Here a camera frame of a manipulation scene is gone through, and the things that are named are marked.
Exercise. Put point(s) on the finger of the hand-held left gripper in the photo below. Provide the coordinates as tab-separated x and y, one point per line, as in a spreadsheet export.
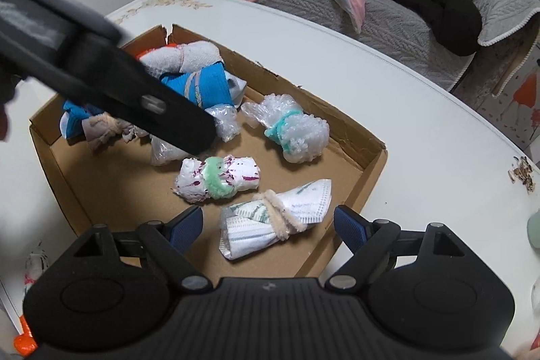
126	81

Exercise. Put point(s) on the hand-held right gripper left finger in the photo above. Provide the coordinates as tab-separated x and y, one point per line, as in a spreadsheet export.
187	227

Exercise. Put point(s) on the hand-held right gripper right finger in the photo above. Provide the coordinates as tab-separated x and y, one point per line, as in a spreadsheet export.
350	227

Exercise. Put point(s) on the pink cloth bundle beige tie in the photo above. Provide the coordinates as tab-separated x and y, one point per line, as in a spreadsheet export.
105	130

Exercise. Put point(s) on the printed white bundle green tie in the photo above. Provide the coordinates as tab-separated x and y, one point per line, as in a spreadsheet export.
215	178

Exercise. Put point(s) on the blue white sock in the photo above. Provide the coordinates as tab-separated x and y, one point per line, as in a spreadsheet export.
74	121

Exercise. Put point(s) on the shallow cardboard box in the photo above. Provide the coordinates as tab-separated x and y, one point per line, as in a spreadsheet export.
135	178

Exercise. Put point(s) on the clear plastic bag bundle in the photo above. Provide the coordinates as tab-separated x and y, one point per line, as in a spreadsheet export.
228	121

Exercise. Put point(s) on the orange plastic bag bundle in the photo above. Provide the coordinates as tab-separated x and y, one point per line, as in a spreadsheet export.
141	53

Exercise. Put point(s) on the grey towel bundle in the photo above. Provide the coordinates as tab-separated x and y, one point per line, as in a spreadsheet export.
190	54

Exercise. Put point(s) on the blue cloth bundle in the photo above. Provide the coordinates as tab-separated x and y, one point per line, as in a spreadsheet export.
209	83

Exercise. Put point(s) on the bubble wrap bundle teal tie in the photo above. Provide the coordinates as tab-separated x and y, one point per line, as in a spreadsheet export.
291	132

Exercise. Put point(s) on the pile of seed shells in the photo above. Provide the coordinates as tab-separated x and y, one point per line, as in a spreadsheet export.
522	174

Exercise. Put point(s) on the mint green cup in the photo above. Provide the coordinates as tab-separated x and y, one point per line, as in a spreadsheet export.
535	231

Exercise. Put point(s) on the orange object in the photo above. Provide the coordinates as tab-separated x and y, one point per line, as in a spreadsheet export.
25	341

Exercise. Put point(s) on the grey quilted sofa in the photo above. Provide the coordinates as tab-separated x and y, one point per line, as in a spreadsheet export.
392	31

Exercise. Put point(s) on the floral printed cloth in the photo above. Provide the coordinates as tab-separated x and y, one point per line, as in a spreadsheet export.
523	98

